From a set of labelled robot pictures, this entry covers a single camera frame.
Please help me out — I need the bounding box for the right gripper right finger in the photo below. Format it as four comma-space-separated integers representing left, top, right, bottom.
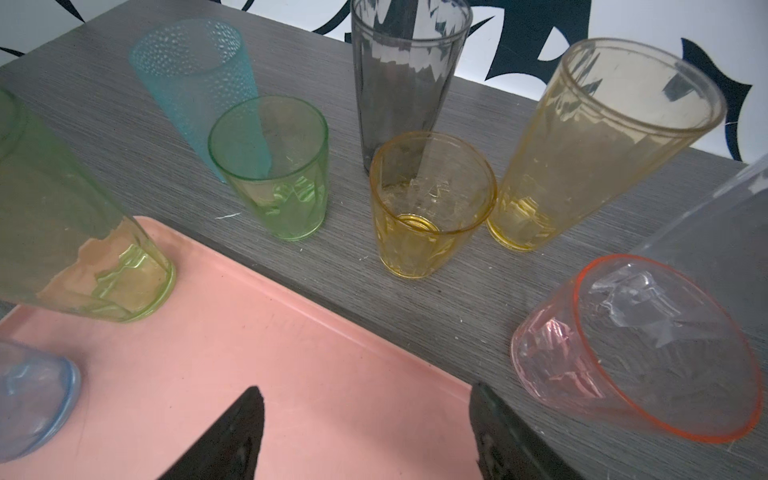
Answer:
469, 382, 582, 479

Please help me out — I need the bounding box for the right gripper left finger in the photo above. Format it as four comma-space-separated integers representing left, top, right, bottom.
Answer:
160, 386, 265, 479

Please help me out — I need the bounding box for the pink plastic tray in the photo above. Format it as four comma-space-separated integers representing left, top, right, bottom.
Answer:
1, 217, 480, 479

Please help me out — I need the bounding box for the tall blue glass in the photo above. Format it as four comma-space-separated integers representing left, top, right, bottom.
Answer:
1, 339, 81, 463

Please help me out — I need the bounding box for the tall yellow-green glass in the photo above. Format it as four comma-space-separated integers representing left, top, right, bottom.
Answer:
1, 90, 176, 323

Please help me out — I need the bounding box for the tall dark grey glass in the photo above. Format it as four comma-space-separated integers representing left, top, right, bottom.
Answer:
349, 0, 473, 171

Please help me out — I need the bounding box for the short pink glass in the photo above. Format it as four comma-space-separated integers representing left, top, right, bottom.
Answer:
510, 254, 763, 443

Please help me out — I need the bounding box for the short yellow glass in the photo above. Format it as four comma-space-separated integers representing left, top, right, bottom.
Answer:
369, 131, 498, 279

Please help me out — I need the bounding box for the tall clear glass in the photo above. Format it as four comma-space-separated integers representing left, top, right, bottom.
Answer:
631, 156, 767, 338

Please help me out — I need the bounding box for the short green glass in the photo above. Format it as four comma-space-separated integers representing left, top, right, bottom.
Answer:
208, 95, 329, 241

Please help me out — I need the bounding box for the tall amber glass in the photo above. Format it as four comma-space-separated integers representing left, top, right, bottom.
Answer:
487, 38, 727, 251

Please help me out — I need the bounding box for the teal dotted glass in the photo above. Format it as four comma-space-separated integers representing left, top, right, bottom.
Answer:
129, 18, 258, 180

